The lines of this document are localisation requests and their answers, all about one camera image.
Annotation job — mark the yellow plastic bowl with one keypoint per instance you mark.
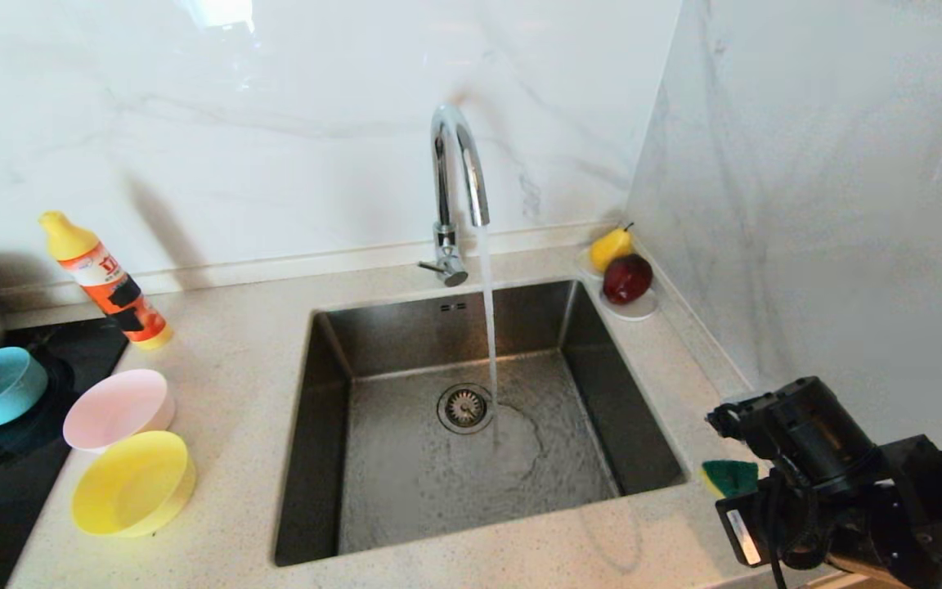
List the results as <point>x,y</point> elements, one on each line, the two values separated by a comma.
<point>132,487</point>

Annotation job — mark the black induction cooktop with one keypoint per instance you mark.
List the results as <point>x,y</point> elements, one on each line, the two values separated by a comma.
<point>13,507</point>

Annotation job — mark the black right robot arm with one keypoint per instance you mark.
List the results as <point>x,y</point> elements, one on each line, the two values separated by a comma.
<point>863,491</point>

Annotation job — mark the stainless steel sink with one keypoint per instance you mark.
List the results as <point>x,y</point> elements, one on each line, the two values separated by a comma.
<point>405,491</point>

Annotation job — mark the yellow pear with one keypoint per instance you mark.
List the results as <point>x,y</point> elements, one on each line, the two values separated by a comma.
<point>608,249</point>

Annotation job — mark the small white dish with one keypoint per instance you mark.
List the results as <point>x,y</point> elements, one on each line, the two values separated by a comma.
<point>639,311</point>

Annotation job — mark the metal sink drain strainer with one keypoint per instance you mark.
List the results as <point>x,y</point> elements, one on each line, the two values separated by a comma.
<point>463,409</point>

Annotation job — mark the chrome gooseneck faucet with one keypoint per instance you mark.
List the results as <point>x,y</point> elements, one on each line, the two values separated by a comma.
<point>441,190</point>

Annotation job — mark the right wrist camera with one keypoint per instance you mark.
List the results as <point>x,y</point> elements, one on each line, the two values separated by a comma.
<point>728,417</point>

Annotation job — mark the green and yellow sponge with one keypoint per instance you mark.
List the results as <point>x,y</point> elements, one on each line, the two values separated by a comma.
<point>728,476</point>

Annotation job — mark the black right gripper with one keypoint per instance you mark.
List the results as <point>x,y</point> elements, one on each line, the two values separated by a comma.
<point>765,523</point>

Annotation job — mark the orange dish soap bottle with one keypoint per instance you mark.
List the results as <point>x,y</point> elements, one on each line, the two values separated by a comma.
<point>103,274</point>

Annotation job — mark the pink plastic bowl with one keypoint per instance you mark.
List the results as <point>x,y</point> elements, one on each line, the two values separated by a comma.
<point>115,409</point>

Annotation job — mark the red apple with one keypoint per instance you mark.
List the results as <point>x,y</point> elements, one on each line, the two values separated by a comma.
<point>626,280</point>

